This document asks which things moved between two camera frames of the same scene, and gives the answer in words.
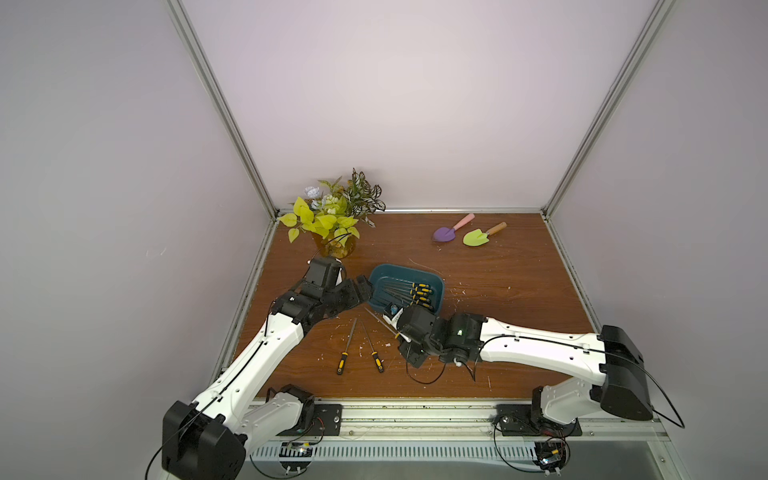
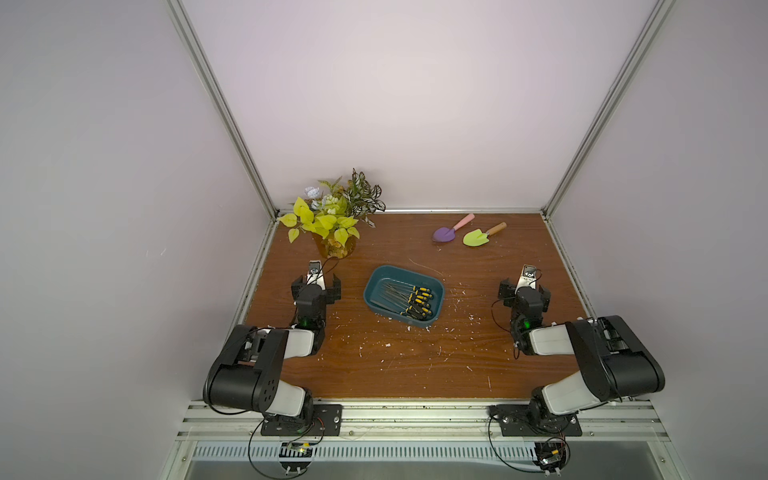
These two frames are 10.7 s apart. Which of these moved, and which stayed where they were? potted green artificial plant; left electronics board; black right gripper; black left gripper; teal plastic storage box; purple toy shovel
Moved: black right gripper; black left gripper
Stayed: purple toy shovel; left electronics board; teal plastic storage box; potted green artificial plant
